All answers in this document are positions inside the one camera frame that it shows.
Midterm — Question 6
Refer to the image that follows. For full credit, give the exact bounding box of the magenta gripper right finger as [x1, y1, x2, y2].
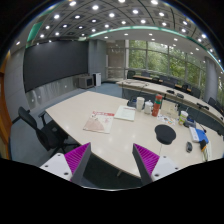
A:
[132, 144, 159, 185]

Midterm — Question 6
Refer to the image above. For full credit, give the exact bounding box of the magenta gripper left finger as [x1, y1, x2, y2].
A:
[65, 143, 91, 185]

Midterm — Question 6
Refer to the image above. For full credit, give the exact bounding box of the black round mouse pad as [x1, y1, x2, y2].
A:
[154, 125, 176, 145]

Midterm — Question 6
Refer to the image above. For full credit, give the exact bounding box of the black computer mouse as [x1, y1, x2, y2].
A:
[186, 142, 193, 153]

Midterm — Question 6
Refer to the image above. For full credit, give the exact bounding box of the black office chair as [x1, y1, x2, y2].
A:
[18, 107, 79, 155]

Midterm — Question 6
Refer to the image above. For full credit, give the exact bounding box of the white open notebook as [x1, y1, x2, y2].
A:
[114, 106, 135, 121]

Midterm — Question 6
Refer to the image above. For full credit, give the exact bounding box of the red cylindrical can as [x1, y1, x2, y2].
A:
[152, 94, 163, 117]

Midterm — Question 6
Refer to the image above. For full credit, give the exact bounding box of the white kettle jug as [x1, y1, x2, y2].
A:
[144, 101, 153, 114]

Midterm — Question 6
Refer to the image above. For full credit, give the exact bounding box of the blue and white book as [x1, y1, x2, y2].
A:
[189, 127, 209, 143]

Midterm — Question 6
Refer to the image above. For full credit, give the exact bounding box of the green and white cup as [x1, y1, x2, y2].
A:
[178, 111, 188, 125]

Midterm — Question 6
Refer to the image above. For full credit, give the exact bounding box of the long back conference table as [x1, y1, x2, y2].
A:
[118, 79, 224, 125]

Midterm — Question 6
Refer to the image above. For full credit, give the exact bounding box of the grey equipment cabinet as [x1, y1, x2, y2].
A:
[79, 76, 94, 89]

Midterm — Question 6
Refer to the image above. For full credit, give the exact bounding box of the white air purifier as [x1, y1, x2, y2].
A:
[93, 73, 101, 86]

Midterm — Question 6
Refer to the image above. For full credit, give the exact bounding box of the large black wall screen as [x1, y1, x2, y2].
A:
[23, 41, 88, 92]

